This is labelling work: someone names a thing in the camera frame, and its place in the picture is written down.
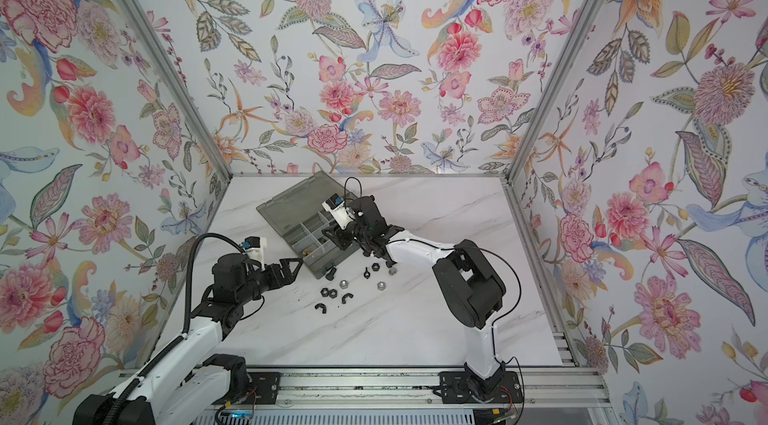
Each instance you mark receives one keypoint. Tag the aluminium corner frame post left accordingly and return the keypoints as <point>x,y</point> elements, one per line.
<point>136,17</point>

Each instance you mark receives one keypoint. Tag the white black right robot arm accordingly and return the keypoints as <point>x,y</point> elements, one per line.
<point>471,288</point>

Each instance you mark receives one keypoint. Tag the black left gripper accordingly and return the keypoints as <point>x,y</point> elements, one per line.
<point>276,281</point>

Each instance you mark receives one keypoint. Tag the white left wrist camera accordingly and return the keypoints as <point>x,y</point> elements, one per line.
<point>255,249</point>

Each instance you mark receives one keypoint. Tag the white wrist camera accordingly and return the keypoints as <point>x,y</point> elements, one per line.
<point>335,205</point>
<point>255,249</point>

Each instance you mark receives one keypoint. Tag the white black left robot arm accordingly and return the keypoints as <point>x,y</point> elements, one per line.
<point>187,375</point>

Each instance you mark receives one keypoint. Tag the aluminium corner frame post right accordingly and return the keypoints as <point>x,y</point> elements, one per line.
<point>561,72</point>

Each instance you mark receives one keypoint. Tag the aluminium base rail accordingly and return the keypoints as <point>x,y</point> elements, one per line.
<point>420,387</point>

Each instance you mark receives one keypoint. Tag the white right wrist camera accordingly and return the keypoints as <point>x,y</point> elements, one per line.
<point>335,205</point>

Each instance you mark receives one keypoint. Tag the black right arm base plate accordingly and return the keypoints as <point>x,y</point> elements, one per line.
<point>466,387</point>

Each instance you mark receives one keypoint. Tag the aluminium corner frame post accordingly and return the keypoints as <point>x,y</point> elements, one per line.
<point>136,17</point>
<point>561,72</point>

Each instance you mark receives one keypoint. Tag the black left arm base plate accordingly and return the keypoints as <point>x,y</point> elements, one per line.
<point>263,388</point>

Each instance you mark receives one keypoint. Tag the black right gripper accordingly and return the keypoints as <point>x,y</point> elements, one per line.
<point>339,237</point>

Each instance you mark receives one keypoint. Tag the black hex bolt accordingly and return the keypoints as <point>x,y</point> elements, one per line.
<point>330,275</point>

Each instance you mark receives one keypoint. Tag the grey plastic organizer box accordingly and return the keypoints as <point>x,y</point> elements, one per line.
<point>298,217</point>

